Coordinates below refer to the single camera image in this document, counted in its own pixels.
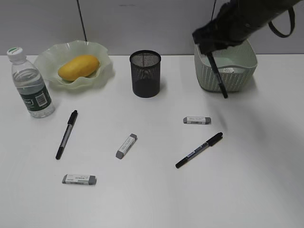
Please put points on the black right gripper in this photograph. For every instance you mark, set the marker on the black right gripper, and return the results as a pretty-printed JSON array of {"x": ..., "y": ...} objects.
[{"x": 227, "y": 29}]

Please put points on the black marker pen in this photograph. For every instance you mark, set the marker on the black marker pen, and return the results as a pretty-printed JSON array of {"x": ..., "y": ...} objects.
[
  {"x": 210, "y": 142},
  {"x": 217, "y": 74},
  {"x": 70, "y": 125}
]

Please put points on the waste paper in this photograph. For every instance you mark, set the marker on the waste paper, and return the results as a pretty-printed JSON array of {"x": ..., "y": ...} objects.
[{"x": 227, "y": 70}]

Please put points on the yellow mango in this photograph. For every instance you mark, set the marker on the yellow mango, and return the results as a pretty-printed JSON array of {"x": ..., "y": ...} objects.
[{"x": 80, "y": 66}]

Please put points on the clear water bottle green label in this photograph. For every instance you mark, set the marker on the clear water bottle green label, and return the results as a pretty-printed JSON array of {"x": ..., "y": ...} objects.
[{"x": 30, "y": 84}]

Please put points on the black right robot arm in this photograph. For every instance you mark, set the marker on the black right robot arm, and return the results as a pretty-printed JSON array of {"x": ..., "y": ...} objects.
[{"x": 259, "y": 13}]

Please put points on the pale green woven basket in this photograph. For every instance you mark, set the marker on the pale green woven basket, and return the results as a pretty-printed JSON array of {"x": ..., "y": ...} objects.
[{"x": 242, "y": 58}]

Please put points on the black mesh pen holder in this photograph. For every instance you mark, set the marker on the black mesh pen holder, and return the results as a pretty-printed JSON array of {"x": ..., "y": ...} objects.
[{"x": 145, "y": 73}]

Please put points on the grey white eraser right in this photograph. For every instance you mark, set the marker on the grey white eraser right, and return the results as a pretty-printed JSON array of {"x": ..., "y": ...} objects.
[{"x": 196, "y": 120}]

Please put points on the grey white eraser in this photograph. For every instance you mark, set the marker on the grey white eraser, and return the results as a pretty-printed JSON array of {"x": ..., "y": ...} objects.
[
  {"x": 79, "y": 179},
  {"x": 124, "y": 148},
  {"x": 196, "y": 120}
]

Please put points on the grey white eraser centre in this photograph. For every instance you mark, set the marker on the grey white eraser centre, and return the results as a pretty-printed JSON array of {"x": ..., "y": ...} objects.
[{"x": 124, "y": 148}]

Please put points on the pale green wavy plate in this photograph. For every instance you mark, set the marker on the pale green wavy plate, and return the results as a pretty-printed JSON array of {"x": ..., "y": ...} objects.
[{"x": 50, "y": 61}]

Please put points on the grey white eraser front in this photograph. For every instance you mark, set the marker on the grey white eraser front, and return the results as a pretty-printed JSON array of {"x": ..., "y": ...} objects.
[{"x": 79, "y": 179}]

